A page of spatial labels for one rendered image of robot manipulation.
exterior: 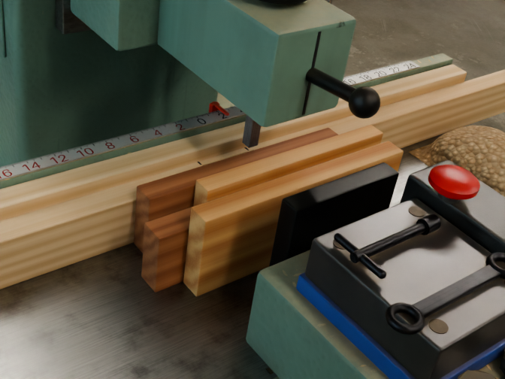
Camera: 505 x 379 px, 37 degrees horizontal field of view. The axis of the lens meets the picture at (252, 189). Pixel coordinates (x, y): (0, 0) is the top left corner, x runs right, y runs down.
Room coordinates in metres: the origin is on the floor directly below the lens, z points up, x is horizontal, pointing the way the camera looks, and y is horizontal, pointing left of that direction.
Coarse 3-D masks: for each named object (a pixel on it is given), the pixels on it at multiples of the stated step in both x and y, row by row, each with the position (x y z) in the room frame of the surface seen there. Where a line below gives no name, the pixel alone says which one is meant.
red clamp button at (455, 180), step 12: (432, 168) 0.39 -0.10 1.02; (444, 168) 0.39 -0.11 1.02; (456, 168) 0.39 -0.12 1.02; (432, 180) 0.38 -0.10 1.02; (444, 180) 0.37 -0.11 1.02; (456, 180) 0.38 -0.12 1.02; (468, 180) 0.38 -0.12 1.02; (444, 192) 0.37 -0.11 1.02; (456, 192) 0.37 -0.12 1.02; (468, 192) 0.37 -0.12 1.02
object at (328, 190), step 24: (384, 168) 0.42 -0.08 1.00; (312, 192) 0.38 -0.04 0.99; (336, 192) 0.39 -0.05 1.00; (360, 192) 0.40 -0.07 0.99; (384, 192) 0.41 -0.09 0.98; (288, 216) 0.36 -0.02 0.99; (312, 216) 0.37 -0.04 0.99; (336, 216) 0.39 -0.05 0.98; (360, 216) 0.40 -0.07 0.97; (288, 240) 0.36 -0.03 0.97; (312, 240) 0.37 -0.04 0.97
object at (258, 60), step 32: (160, 0) 0.54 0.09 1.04; (192, 0) 0.51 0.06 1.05; (224, 0) 0.48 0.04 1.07; (256, 0) 0.49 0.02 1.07; (320, 0) 0.50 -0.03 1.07; (160, 32) 0.53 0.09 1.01; (192, 32) 0.50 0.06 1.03; (224, 32) 0.48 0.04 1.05; (256, 32) 0.45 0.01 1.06; (288, 32) 0.44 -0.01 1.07; (320, 32) 0.46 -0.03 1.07; (352, 32) 0.48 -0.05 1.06; (192, 64) 0.50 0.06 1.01; (224, 64) 0.47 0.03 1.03; (256, 64) 0.45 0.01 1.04; (288, 64) 0.45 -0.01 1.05; (320, 64) 0.47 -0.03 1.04; (224, 96) 0.47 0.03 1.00; (256, 96) 0.45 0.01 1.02; (288, 96) 0.45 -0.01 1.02; (320, 96) 0.47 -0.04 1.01
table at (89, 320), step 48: (48, 288) 0.36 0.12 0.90; (96, 288) 0.37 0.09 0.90; (144, 288) 0.37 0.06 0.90; (240, 288) 0.39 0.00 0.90; (0, 336) 0.31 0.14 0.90; (48, 336) 0.32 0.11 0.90; (96, 336) 0.32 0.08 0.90; (144, 336) 0.33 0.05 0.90; (192, 336) 0.34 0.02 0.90; (240, 336) 0.34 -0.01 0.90
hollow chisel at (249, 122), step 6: (246, 120) 0.50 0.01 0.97; (252, 120) 0.49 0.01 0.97; (246, 126) 0.50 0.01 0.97; (252, 126) 0.49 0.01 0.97; (258, 126) 0.50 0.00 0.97; (246, 132) 0.49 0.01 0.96; (252, 132) 0.49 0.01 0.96; (258, 132) 0.50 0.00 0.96; (246, 138) 0.49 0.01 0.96; (252, 138) 0.49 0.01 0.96; (258, 138) 0.50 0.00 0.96; (246, 144) 0.49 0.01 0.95; (252, 144) 0.49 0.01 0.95
